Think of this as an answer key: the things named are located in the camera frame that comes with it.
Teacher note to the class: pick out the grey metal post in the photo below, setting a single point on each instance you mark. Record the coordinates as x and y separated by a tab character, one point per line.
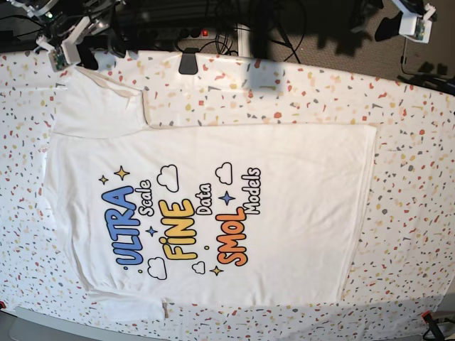
243	41

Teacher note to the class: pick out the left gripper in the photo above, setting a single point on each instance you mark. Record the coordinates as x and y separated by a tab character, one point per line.
404	23

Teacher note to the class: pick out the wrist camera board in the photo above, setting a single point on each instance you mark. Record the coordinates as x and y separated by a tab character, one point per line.
57	60
422	32

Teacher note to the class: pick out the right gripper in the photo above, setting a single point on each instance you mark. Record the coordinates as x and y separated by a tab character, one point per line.
61	36

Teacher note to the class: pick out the white printed T-shirt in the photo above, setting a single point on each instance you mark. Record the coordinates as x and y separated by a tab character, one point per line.
247	215

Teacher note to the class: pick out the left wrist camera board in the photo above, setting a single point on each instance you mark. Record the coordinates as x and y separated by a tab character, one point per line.
422	32

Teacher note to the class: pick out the red black corner clamp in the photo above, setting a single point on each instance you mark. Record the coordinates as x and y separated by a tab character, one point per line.
433	332

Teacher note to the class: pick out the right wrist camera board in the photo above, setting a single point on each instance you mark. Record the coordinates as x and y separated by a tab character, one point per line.
57	60

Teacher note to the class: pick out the black table clamp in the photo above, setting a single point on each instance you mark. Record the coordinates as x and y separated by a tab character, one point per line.
188	64

